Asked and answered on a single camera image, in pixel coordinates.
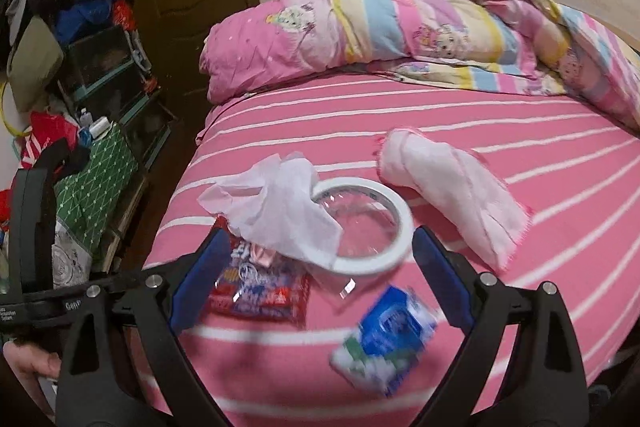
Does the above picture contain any olive green bag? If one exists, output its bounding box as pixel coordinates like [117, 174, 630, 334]
[6, 16, 64, 113]

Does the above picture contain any person's left hand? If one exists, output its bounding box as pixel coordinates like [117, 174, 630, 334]
[3, 341, 62, 416]

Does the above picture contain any white bottle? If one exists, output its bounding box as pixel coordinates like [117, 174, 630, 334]
[89, 116, 112, 140]

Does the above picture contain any white tape roll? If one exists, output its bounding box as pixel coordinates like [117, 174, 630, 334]
[308, 176, 413, 277]

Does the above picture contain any green patterned bag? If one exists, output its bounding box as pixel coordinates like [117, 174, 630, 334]
[55, 124, 139, 255]

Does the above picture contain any pink striped bed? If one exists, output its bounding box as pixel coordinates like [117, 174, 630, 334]
[146, 75, 639, 426]

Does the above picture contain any pink pastel striped quilt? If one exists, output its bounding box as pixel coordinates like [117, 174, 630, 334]
[198, 0, 639, 129]

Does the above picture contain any cluttered shelf rack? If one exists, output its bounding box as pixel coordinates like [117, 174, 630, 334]
[54, 0, 175, 272]

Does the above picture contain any blue white tissue packet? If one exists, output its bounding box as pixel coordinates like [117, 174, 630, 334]
[329, 286, 437, 397]

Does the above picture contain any white tissue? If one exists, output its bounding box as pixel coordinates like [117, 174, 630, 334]
[198, 153, 343, 268]

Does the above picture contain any red white bag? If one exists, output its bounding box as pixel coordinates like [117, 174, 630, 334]
[20, 112, 79, 169]

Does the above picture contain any red snack wrapper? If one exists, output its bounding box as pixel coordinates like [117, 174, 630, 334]
[207, 235, 310, 327]

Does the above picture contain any white pink-edged mesh cloth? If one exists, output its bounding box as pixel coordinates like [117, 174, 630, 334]
[376, 128, 532, 273]

